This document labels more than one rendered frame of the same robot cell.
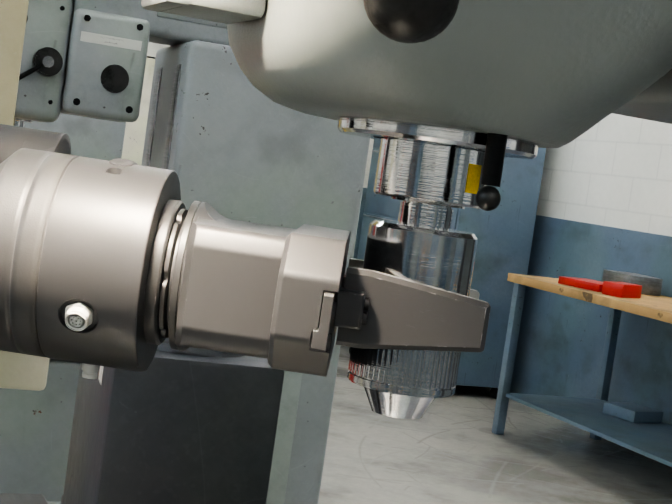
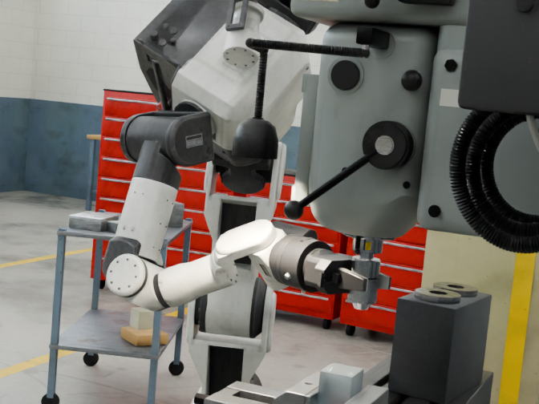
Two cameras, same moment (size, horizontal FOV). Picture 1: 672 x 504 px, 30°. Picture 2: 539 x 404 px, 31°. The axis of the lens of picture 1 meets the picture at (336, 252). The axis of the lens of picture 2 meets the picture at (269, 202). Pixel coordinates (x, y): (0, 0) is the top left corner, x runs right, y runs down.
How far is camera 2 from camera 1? 1.25 m
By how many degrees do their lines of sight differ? 47
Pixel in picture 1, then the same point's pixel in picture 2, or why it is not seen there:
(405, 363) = (352, 293)
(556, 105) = (366, 228)
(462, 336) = (358, 287)
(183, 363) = (419, 303)
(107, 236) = (292, 256)
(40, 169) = (286, 240)
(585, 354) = not seen: outside the picture
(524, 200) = not seen: outside the picture
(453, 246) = (362, 263)
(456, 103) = (340, 228)
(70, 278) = (285, 267)
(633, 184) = not seen: outside the picture
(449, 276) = (362, 271)
